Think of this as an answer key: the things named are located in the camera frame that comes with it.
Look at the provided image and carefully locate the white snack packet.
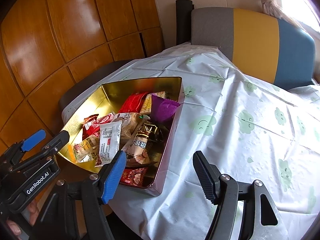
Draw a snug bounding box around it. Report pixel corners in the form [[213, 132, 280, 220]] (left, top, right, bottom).
[[95, 121, 122, 167]]

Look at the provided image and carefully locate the dark red foil packet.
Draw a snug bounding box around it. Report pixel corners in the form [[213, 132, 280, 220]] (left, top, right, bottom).
[[120, 167, 148, 187]]

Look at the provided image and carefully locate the red snack packet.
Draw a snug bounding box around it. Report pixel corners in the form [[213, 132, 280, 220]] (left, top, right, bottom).
[[118, 92, 148, 113]]

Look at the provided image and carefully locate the brown snack packet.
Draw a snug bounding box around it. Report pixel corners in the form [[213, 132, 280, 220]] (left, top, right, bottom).
[[132, 121, 164, 149]]

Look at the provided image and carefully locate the purple snack packet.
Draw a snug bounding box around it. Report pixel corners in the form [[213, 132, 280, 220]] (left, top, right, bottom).
[[150, 95, 181, 124]]

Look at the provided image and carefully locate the person's left hand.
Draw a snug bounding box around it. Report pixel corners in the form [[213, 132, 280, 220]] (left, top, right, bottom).
[[6, 199, 40, 239]]

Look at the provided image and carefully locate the beige biscuit snack packet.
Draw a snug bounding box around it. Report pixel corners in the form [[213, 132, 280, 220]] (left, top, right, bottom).
[[68, 134, 100, 163]]

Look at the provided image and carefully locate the small red white packet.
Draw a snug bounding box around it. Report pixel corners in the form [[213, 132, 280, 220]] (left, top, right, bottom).
[[82, 113, 114, 140]]

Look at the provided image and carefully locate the gold tin box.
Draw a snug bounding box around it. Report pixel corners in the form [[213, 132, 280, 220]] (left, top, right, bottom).
[[59, 76, 182, 197]]

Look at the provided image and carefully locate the orange peanut snack bag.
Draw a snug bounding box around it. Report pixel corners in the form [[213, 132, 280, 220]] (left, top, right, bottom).
[[121, 140, 162, 168]]

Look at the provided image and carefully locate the green cloud pattern tablecloth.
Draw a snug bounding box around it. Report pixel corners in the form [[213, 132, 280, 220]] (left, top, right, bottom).
[[61, 42, 320, 240]]

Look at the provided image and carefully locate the yellow cracker packet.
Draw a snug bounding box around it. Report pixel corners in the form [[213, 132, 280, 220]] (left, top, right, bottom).
[[140, 91, 167, 115]]

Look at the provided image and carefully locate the grey yellow blue chair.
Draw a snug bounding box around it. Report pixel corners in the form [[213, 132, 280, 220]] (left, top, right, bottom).
[[176, 0, 315, 90]]

